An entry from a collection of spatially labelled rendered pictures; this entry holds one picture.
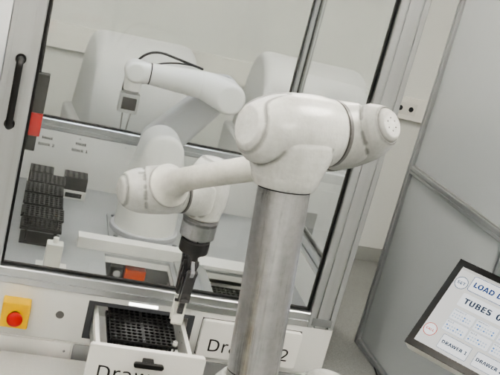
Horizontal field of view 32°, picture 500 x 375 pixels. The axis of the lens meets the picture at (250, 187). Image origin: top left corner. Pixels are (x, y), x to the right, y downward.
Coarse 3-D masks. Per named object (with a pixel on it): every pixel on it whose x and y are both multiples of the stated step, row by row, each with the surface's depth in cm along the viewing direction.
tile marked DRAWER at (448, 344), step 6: (444, 336) 251; (450, 336) 250; (438, 342) 251; (444, 342) 250; (450, 342) 249; (456, 342) 249; (462, 342) 248; (444, 348) 249; (450, 348) 248; (456, 348) 248; (462, 348) 247; (468, 348) 247; (450, 354) 247; (456, 354) 247; (462, 354) 246; (468, 354) 246; (462, 360) 245
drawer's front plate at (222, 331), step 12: (204, 324) 243; (216, 324) 243; (228, 324) 244; (204, 336) 244; (216, 336) 244; (228, 336) 245; (288, 336) 249; (300, 336) 249; (204, 348) 245; (216, 348) 246; (228, 348) 246; (288, 348) 250; (288, 360) 251
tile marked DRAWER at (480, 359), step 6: (480, 354) 244; (474, 360) 244; (480, 360) 243; (486, 360) 243; (492, 360) 242; (474, 366) 243; (480, 366) 243; (486, 366) 242; (492, 366) 241; (498, 366) 241; (486, 372) 241; (492, 372) 240; (498, 372) 240
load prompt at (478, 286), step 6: (474, 282) 257; (480, 282) 257; (486, 282) 256; (468, 288) 257; (474, 288) 256; (480, 288) 256; (486, 288) 255; (492, 288) 254; (498, 288) 254; (480, 294) 255; (486, 294) 254; (492, 294) 253; (498, 294) 253; (492, 300) 252; (498, 300) 252
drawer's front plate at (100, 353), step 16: (96, 352) 215; (112, 352) 215; (128, 352) 216; (144, 352) 217; (160, 352) 218; (96, 368) 216; (112, 368) 217; (128, 368) 218; (176, 368) 220; (192, 368) 221
